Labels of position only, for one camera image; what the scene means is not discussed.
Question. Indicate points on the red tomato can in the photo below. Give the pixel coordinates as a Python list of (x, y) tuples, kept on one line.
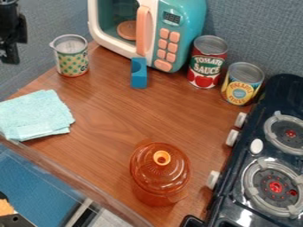
[(206, 63)]

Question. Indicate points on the yellow pineapple can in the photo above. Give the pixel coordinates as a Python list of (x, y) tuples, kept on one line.
[(240, 85)]

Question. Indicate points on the green dotted can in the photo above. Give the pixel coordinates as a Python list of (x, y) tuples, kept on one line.
[(72, 56)]

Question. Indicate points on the blue block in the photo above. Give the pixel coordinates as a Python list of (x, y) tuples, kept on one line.
[(139, 74)]

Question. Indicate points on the orange pot with lid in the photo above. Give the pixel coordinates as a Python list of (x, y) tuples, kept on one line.
[(160, 174)]

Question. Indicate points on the toy microwave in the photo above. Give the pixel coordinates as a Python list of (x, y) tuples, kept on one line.
[(165, 29)]

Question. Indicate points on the light blue cloth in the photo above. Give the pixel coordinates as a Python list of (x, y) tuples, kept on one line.
[(33, 115)]

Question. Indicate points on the toy stove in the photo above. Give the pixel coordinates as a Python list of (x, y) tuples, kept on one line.
[(264, 159)]

